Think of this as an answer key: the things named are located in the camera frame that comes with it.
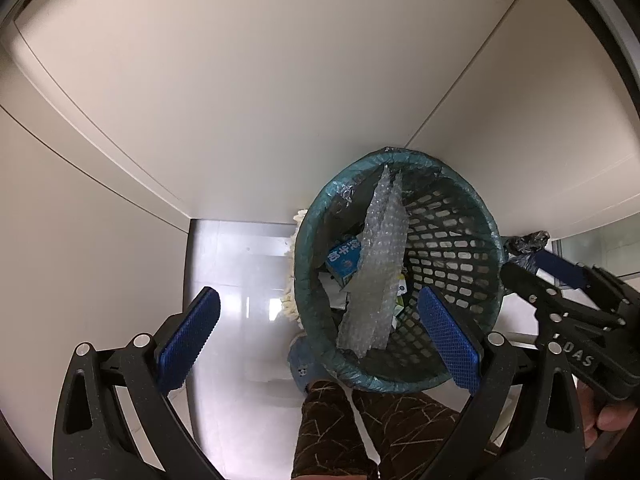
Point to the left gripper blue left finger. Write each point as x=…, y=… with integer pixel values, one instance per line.
x=181, y=338

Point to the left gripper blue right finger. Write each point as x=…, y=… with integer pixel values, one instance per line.
x=456, y=345

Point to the clear bubble wrap sheet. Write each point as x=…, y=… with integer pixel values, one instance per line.
x=373, y=290

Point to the blue white milk carton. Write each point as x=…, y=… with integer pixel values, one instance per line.
x=342, y=260

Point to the blue snack bag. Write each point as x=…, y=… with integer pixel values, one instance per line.
x=522, y=249

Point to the green mesh trash basket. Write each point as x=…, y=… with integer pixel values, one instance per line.
x=452, y=247

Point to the person's right hand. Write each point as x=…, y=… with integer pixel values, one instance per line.
x=613, y=418

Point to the person's patterned trouser leg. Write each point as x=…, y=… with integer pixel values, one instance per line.
x=368, y=435

